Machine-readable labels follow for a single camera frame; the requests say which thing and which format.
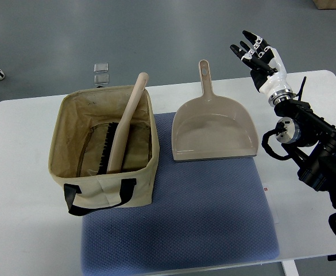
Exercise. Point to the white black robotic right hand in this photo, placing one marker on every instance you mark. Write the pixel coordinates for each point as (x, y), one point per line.
(266, 67)

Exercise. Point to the pink hand broom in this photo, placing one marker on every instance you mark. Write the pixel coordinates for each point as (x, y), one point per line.
(117, 133)

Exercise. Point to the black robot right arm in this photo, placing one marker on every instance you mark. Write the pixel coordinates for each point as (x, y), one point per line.
(305, 138)

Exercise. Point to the yellow fabric bag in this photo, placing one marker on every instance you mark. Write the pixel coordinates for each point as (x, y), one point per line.
(78, 141)

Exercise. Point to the beige plastic dustpan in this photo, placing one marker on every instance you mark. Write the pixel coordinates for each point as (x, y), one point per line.
(212, 127)

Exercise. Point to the wooden box corner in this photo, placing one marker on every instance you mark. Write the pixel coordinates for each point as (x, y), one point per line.
(325, 4)

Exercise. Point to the blue mesh cushion mat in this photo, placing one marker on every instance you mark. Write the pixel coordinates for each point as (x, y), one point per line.
(204, 213)

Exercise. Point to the clear floor tile lower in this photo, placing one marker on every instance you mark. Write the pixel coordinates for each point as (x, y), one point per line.
(101, 79)

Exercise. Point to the clear floor tile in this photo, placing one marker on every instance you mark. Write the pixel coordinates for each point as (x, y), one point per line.
(101, 79)
(101, 67)

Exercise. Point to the clear floor tile upper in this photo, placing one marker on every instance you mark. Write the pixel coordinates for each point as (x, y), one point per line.
(101, 67)

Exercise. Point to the white table leg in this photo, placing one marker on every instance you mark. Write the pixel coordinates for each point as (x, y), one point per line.
(289, 268)

